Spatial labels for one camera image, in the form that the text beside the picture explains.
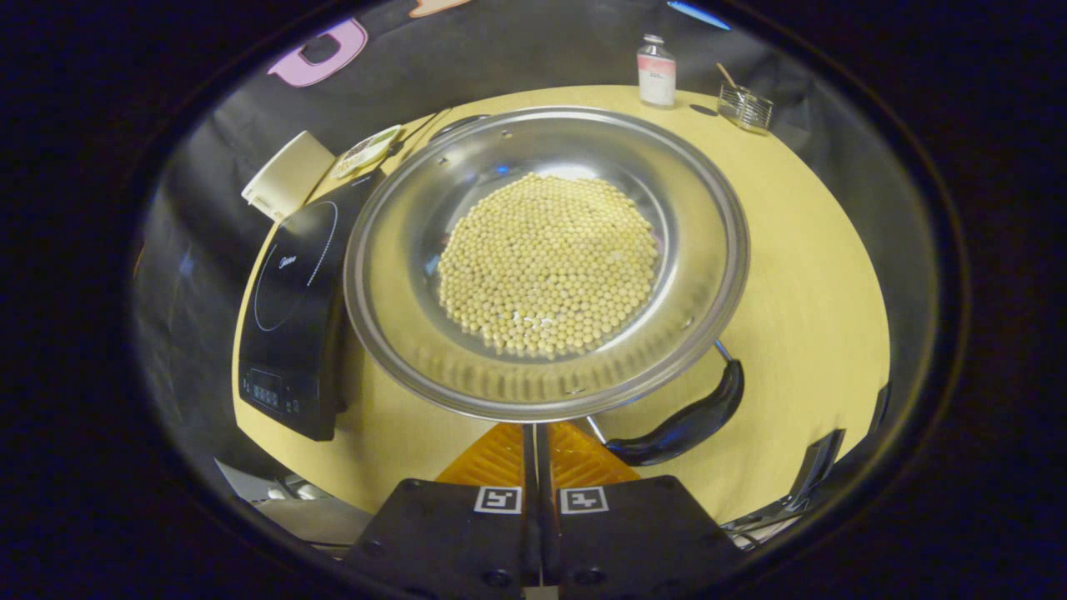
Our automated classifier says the pile of yellow soybeans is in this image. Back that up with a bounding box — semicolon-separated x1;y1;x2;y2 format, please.
437;172;661;361

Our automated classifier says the white divided dish of beans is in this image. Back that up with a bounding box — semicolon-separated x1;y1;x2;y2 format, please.
331;125;405;181

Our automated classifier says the white toaster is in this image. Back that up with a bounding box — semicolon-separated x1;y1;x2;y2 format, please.
241;131;336;223

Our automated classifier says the black induction cooktop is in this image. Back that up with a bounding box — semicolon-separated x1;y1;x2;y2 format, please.
238;167;388;443

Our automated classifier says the black power cable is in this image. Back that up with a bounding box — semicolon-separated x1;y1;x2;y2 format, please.
390;107;458;159

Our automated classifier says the steel pot with black handles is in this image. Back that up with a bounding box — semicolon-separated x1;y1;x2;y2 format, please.
343;106;751;468

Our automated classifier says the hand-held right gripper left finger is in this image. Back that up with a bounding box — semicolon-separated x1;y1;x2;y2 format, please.
346;422;541;600

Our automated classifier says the clear bottle with pink label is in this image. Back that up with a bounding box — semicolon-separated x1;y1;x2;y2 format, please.
637;34;678;109

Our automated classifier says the small wire mesh basket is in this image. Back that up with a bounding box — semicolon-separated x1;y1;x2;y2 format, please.
717;82;774;136

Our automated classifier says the black bent bar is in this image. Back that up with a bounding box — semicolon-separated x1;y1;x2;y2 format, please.
721;382;893;543

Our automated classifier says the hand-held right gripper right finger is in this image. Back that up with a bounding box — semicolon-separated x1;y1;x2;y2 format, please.
538;421;743;600

